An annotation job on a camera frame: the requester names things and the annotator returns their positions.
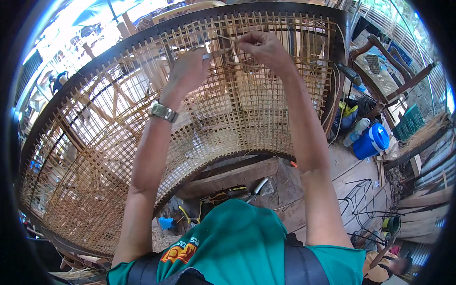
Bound person's right hand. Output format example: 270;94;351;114
237;30;297;78

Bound person's left hand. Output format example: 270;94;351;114
160;46;212;108

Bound small metal weaving tool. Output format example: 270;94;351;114
202;49;230;60

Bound thin rattan strand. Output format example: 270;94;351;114
217;34;258;69

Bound silver wrist watch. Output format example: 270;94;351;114
149;101;179;123

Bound dark power drill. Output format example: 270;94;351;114
337;63;363;87

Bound yellow cloth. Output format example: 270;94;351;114
338;101;358;118

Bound thick wooden beam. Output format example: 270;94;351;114
176;157;280;200

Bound black and yellow tool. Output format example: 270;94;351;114
198;185;248;223

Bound wooden armchair with cane seat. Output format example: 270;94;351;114
350;34;436;107

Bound clear plastic bottle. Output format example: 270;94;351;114
343;118;371;147

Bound blue water jug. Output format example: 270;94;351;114
353;123;390;160

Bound green plastic crate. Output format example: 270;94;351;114
393;104;425;142

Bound person's body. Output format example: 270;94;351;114
106;166;367;285

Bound bundle of dry straw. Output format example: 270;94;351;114
401;111;451;154

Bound stack of wooden planks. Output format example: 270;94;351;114
396;185;455;244

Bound woven cane panel, dark frame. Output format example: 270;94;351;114
18;2;351;259

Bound white-handled tool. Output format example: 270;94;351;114
246;177;269;204

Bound yellow-handled pliers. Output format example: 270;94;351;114
178;205;199;226

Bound black wire frame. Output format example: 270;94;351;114
338;178;405;246

